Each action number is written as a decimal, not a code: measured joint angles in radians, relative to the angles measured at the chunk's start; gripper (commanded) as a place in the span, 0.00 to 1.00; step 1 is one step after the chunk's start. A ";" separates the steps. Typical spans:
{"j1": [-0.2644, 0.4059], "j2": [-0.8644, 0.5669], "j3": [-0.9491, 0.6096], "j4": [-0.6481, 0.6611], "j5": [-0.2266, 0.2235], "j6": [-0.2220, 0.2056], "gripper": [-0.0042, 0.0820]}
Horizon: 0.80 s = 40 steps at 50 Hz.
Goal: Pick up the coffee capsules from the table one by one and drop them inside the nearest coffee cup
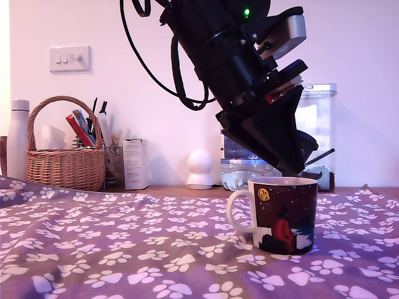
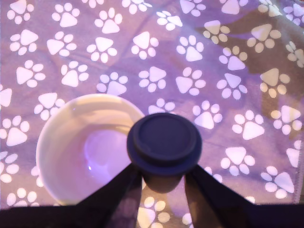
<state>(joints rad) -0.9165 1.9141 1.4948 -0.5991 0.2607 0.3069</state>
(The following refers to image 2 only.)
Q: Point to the paw print cloth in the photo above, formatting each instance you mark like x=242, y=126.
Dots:
x=152, y=59

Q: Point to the white coffee cup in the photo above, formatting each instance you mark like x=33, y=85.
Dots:
x=78, y=147

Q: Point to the dark coffee capsule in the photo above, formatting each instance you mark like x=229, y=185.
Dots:
x=164, y=147

